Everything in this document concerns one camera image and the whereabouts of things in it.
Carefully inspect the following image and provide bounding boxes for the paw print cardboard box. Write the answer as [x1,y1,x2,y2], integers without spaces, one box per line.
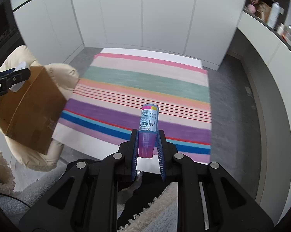
[255,2,273,21]

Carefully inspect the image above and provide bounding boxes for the cream cushioned chair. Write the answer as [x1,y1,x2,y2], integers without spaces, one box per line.
[0,45,81,172]

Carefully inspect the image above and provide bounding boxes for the white round jar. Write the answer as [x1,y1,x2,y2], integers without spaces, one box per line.
[9,61,30,93]

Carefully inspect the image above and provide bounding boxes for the white tall cupboard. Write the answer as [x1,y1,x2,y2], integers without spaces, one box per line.
[9,0,250,66]

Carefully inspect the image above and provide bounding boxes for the white spray bottle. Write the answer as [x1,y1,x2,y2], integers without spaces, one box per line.
[266,2,280,29]

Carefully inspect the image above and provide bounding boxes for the person's black trouser legs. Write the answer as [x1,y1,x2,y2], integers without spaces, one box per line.
[116,171,170,232]

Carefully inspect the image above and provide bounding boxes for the black glass cabinet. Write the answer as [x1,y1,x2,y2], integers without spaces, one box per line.
[0,0,25,63]

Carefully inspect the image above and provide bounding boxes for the brown cardboard box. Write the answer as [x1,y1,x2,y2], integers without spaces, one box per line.
[0,66,68,155]

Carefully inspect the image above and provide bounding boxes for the white table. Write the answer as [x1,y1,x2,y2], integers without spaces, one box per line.
[51,48,212,174]

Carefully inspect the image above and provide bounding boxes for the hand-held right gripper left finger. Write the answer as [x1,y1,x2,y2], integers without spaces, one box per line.
[18,129,139,232]

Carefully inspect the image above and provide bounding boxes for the white curved sideboard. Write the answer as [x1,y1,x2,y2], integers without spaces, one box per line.
[226,11,291,223]

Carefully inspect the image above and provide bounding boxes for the purple small bottle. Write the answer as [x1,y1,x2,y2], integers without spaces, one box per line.
[137,103,159,159]

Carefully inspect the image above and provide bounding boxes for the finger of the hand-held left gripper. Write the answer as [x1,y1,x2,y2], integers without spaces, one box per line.
[5,68,31,89]
[0,69,16,80]

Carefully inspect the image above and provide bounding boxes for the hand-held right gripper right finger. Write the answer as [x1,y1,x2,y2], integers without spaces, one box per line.
[156,130,274,232]

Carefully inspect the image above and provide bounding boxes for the striped colourful cloth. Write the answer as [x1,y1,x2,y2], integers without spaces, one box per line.
[51,53,212,165]

